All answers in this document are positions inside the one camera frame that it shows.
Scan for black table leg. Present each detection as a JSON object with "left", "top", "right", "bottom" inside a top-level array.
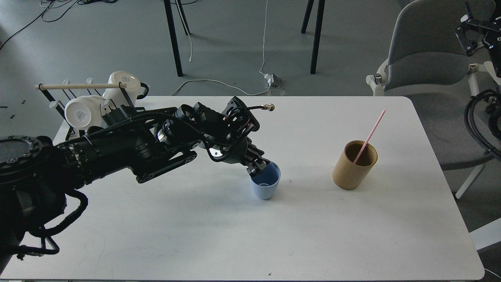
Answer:
[
  {"left": 301, "top": 0, "right": 326, "bottom": 75},
  {"left": 163, "top": 0, "right": 190, "bottom": 77}
]

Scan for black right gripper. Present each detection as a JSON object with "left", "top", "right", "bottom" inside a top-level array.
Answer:
[{"left": 455, "top": 2, "right": 501, "bottom": 77}]

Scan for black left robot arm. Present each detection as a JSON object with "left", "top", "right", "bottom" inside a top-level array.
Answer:
[{"left": 0, "top": 97, "right": 274, "bottom": 270}]

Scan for wooden rack dowel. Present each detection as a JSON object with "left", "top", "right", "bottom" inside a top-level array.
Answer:
[{"left": 35, "top": 82, "right": 127, "bottom": 90}]

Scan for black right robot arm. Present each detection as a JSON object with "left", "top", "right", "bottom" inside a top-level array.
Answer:
[{"left": 455, "top": 2, "right": 501, "bottom": 161}]

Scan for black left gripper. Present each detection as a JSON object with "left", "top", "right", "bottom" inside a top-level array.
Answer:
[{"left": 196, "top": 96, "right": 270, "bottom": 177}]

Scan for pink chopstick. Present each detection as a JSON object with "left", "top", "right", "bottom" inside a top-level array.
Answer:
[{"left": 353, "top": 109, "right": 386, "bottom": 164}]

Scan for blue plastic cup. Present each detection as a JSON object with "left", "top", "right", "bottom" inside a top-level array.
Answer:
[{"left": 249, "top": 162, "right": 281, "bottom": 200}]

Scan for bamboo cylindrical holder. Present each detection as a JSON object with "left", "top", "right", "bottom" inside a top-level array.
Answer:
[{"left": 332, "top": 140, "right": 378, "bottom": 190}]

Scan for white mug upright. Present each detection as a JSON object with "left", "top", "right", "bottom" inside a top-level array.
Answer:
[{"left": 103, "top": 71, "right": 149, "bottom": 107}]

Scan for white power plug adapter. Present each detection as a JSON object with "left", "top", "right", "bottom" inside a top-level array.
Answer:
[{"left": 263, "top": 73, "right": 281, "bottom": 88}]

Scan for black table leg left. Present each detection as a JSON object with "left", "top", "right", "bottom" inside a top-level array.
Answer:
[{"left": 163, "top": 0, "right": 190, "bottom": 77}]

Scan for grey office chair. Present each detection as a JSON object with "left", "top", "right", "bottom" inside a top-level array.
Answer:
[{"left": 366, "top": 0, "right": 493, "bottom": 199}]

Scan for white mug lying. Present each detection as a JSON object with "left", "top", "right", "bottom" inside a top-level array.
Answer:
[{"left": 64, "top": 95, "right": 105, "bottom": 130}]

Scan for black wire dish rack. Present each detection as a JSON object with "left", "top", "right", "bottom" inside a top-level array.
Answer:
[{"left": 35, "top": 72, "right": 149, "bottom": 141}]

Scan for black table leg right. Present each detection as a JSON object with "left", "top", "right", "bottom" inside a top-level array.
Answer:
[{"left": 301, "top": 0, "right": 326, "bottom": 75}]

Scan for white cable on floor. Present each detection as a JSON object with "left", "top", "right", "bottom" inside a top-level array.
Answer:
[{"left": 171, "top": 0, "right": 274, "bottom": 96}]

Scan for black cables on floor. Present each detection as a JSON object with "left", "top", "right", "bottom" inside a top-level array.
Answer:
[{"left": 0, "top": 0, "right": 118, "bottom": 49}]

